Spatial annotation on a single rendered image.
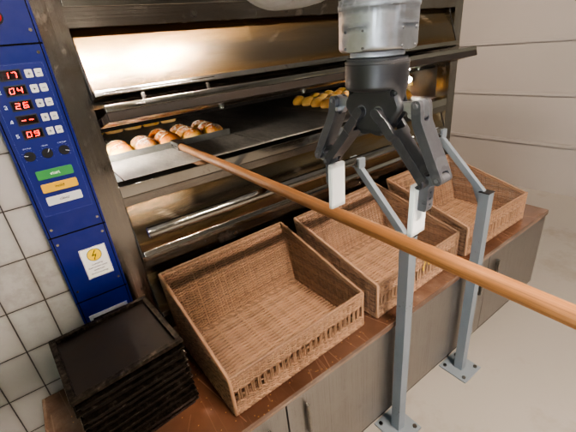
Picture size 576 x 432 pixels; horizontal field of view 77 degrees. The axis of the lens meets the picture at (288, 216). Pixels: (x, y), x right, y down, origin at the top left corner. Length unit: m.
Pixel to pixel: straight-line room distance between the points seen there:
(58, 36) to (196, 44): 0.39
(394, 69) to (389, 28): 0.04
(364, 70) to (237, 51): 0.97
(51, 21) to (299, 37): 0.81
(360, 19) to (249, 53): 0.98
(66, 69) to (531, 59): 3.75
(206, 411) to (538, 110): 3.77
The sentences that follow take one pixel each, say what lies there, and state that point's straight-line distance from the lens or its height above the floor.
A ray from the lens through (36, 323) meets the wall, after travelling 1.41.
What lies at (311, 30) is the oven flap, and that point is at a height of 1.58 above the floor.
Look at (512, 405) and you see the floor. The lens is 2.07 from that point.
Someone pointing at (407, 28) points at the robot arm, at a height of 1.54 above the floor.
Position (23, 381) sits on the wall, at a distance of 1.52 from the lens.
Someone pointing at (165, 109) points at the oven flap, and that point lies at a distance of 1.11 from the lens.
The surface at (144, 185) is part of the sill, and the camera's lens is 1.28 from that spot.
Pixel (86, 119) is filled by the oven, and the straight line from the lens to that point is 1.22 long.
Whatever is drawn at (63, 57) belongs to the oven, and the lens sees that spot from 1.21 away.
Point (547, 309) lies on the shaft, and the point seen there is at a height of 1.19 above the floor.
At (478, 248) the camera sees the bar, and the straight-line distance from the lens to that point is 1.69.
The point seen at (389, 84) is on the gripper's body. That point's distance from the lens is 0.44.
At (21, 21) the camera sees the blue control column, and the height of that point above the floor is 1.65.
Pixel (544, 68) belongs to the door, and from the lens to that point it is 4.14.
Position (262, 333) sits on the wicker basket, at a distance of 1.40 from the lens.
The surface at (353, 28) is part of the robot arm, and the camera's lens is 0.44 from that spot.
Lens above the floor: 1.54
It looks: 25 degrees down
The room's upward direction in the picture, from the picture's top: 6 degrees counter-clockwise
